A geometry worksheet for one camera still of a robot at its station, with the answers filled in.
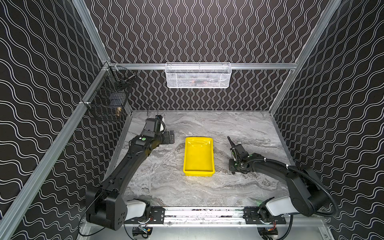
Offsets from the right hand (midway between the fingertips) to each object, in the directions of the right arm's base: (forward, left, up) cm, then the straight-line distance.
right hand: (232, 166), depth 91 cm
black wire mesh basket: (+34, +78, +28) cm, 89 cm away
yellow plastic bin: (+3, +21, +2) cm, 21 cm away
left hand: (+8, +36, +21) cm, 43 cm away
